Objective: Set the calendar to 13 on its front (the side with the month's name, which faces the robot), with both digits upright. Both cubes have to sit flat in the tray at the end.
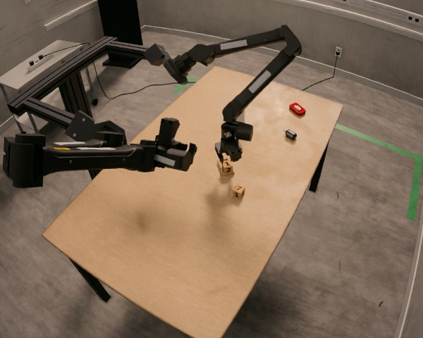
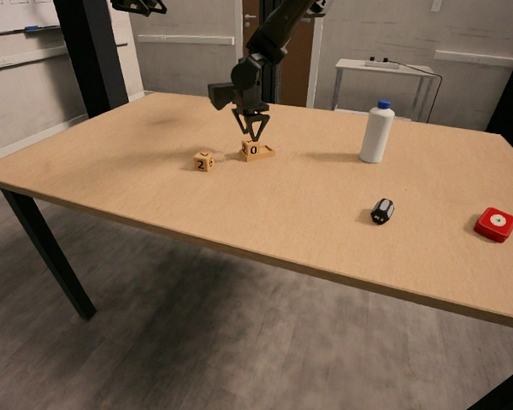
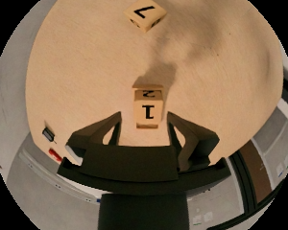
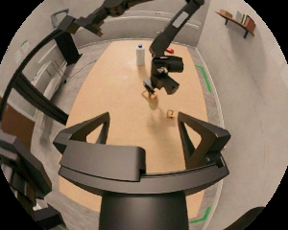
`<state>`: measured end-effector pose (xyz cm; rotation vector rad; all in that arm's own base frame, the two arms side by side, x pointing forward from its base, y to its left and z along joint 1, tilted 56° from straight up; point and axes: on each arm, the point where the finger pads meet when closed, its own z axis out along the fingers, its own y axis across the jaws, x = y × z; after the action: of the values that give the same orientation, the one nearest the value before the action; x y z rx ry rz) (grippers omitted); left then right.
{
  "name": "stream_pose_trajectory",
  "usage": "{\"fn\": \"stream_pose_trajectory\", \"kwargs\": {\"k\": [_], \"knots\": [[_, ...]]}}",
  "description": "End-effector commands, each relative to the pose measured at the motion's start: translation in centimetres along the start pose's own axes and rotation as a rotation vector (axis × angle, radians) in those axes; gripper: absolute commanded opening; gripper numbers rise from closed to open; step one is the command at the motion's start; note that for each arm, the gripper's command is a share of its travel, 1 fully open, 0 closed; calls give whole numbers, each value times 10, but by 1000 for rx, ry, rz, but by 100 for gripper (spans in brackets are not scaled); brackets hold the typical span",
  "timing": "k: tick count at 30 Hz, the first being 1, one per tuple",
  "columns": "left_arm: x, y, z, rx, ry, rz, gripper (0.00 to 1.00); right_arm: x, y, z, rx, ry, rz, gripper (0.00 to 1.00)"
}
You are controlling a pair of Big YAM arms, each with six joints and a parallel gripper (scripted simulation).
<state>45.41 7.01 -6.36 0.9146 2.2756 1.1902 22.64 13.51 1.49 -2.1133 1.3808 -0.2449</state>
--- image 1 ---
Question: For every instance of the white bottle with blue cap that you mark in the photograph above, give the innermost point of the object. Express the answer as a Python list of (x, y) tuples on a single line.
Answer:
[(241, 118)]

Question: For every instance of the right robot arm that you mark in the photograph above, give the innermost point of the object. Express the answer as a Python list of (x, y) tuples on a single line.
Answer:
[(29, 159)]

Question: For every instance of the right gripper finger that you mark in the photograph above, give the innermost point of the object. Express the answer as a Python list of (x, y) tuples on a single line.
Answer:
[(193, 147)]

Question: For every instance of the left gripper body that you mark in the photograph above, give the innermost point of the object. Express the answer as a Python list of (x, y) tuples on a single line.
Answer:
[(218, 147)]

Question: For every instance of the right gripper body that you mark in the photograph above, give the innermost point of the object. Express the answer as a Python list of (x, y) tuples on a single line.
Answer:
[(183, 147)]

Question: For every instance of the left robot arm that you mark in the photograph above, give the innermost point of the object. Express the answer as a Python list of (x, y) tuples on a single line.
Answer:
[(182, 64)]

